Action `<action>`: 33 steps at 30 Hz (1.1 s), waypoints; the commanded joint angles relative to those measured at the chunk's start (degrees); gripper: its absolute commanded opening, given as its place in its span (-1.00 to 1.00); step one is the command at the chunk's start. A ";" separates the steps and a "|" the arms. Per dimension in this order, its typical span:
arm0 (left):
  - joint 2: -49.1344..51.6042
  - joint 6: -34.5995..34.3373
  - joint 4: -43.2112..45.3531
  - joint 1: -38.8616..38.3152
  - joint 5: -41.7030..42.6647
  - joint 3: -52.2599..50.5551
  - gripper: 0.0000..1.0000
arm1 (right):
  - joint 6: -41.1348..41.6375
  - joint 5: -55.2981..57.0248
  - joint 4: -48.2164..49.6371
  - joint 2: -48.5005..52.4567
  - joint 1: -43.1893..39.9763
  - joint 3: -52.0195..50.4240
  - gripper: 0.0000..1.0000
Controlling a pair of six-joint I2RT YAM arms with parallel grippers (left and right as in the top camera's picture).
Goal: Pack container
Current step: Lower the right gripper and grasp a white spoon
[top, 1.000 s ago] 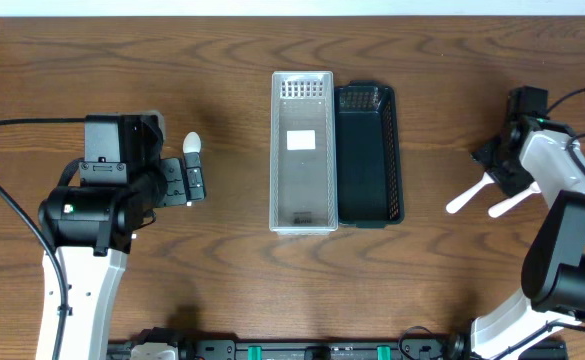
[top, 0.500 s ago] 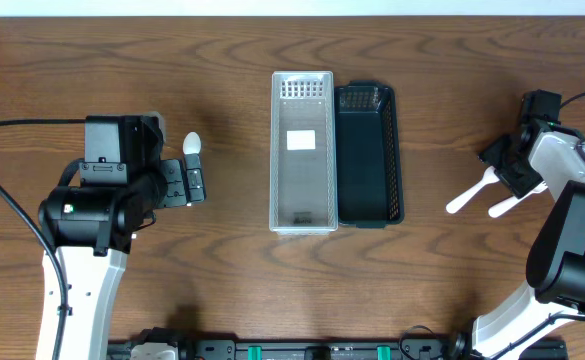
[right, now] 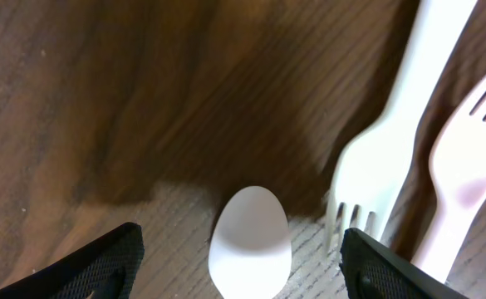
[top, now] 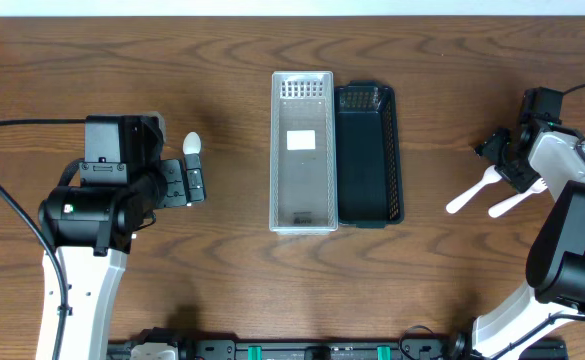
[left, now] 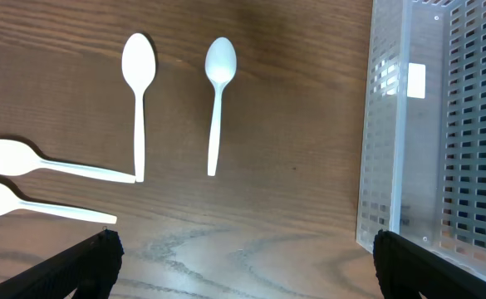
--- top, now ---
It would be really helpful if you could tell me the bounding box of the white plastic spoon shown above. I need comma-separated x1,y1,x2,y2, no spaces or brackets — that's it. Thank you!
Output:
445,165,502,214
182,132,202,155

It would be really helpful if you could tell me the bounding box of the white plastic fork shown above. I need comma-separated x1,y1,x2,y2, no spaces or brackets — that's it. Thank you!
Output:
488,178,547,218

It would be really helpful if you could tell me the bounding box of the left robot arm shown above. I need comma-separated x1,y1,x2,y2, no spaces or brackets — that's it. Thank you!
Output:
36,152,205,359

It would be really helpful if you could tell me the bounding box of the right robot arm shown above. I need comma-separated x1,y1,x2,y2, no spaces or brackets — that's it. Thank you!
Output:
446,121,585,359

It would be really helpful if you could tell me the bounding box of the clear plastic basket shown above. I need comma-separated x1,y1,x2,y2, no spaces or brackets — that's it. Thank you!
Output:
269,71,338,235

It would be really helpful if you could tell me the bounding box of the white label sticker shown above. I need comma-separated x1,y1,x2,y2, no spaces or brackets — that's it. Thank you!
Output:
286,130,316,151

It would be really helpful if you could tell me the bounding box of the black plastic basket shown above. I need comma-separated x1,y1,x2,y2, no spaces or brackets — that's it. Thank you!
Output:
335,81,405,228

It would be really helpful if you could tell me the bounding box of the black left cable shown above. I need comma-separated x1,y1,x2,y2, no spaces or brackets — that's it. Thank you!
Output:
0,118,87,360

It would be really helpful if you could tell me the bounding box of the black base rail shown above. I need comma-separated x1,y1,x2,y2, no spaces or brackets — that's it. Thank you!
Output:
106,327,569,360

